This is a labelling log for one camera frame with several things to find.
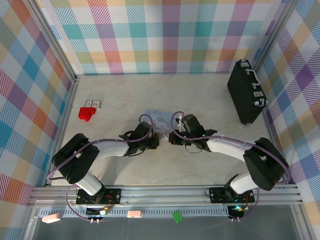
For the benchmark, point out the light blue cartoon pouch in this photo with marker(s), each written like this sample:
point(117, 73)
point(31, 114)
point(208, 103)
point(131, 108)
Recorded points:
point(161, 118)

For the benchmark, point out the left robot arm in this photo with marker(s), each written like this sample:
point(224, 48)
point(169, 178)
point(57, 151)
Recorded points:
point(75, 160)

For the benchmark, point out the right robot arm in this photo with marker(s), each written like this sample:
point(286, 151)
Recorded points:
point(262, 165)

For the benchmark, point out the small playing card box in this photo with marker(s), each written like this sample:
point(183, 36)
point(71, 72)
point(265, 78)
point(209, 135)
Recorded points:
point(93, 103)

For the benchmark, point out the red plastic block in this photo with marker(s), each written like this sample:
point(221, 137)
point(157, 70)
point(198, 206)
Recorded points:
point(86, 113)

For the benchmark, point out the green plastic tag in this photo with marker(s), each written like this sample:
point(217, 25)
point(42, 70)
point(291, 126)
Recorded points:
point(177, 217)

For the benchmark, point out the small black connector board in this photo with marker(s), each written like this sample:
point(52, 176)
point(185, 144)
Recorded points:
point(100, 212)
point(237, 210)

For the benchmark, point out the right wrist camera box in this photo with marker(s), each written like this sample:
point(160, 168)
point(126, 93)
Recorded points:
point(180, 123)

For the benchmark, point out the aluminium front rail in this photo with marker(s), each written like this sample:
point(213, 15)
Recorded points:
point(162, 195)

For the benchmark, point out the aluminium side rail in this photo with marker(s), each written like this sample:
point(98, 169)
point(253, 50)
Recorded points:
point(63, 125)
point(268, 125)

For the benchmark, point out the aluminium frame post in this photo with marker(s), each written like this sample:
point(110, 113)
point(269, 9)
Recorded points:
point(56, 42)
point(273, 37)

